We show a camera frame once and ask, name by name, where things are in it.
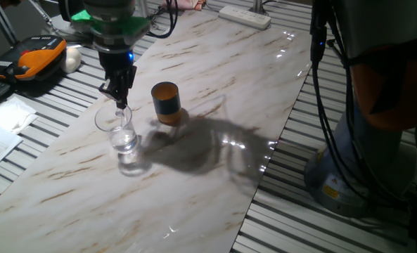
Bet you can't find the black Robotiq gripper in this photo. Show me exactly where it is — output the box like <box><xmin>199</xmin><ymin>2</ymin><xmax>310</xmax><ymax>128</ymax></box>
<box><xmin>98</xmin><ymin>51</ymin><xmax>138</xmax><ymax>110</ymax></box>

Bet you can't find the clear glass mug with water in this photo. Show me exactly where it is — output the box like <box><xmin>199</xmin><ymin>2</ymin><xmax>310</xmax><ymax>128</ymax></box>
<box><xmin>94</xmin><ymin>103</ymin><xmax>140</xmax><ymax>155</ymax></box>

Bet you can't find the orange cup with blue band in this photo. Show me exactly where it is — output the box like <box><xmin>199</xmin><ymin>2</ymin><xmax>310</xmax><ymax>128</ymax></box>
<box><xmin>150</xmin><ymin>81</ymin><xmax>183</xmax><ymax>127</ymax></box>

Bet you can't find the white rounded object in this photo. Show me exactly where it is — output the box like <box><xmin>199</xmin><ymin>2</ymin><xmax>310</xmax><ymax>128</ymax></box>
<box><xmin>60</xmin><ymin>46</ymin><xmax>83</xmax><ymax>74</ymax></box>

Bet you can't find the orange black teach pendant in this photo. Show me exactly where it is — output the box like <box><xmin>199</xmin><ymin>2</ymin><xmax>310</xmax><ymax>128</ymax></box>
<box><xmin>0</xmin><ymin>34</ymin><xmax>68</xmax><ymax>84</ymax></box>

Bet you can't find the black round drum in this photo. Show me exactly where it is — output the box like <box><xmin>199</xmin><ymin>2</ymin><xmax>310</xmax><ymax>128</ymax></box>
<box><xmin>58</xmin><ymin>0</ymin><xmax>89</xmax><ymax>27</ymax></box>

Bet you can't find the white paper tissue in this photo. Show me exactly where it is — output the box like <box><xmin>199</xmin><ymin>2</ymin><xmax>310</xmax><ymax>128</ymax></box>
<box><xmin>0</xmin><ymin>96</ymin><xmax>39</xmax><ymax>135</ymax></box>

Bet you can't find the pink cloth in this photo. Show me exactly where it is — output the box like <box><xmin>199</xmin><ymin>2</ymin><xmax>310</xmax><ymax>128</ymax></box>
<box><xmin>160</xmin><ymin>0</ymin><xmax>206</xmax><ymax>11</ymax></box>

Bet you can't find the white marble pattern board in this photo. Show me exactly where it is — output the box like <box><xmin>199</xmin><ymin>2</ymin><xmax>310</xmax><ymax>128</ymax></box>
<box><xmin>0</xmin><ymin>9</ymin><xmax>322</xmax><ymax>253</ymax></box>

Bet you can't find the white power strip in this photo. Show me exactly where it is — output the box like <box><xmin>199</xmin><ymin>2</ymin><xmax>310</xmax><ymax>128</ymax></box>
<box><xmin>217</xmin><ymin>5</ymin><xmax>272</xmax><ymax>31</ymax></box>

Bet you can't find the green camera mount plate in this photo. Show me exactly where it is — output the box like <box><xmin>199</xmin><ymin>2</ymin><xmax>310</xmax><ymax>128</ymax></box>
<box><xmin>70</xmin><ymin>9</ymin><xmax>151</xmax><ymax>36</ymax></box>

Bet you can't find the dark aluminium frame strut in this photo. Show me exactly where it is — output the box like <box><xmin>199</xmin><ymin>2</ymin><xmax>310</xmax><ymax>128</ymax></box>
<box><xmin>0</xmin><ymin>0</ymin><xmax>19</xmax><ymax>46</ymax></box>

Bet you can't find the slim aluminium post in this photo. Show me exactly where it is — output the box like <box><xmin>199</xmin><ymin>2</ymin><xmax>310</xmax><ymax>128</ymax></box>
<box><xmin>249</xmin><ymin>0</ymin><xmax>268</xmax><ymax>15</ymax></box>

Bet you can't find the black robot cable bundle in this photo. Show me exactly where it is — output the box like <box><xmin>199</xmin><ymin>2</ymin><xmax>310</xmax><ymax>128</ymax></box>
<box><xmin>146</xmin><ymin>0</ymin><xmax>417</xmax><ymax>212</ymax></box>

